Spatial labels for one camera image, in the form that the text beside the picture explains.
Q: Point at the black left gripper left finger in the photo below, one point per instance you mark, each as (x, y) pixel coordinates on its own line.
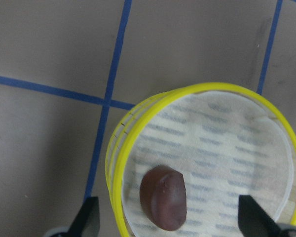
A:
(87, 221)

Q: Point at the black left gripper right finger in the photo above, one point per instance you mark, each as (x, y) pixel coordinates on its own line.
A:
(253, 221)

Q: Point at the brown steamed bun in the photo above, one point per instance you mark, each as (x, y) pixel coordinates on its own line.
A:
(163, 197)

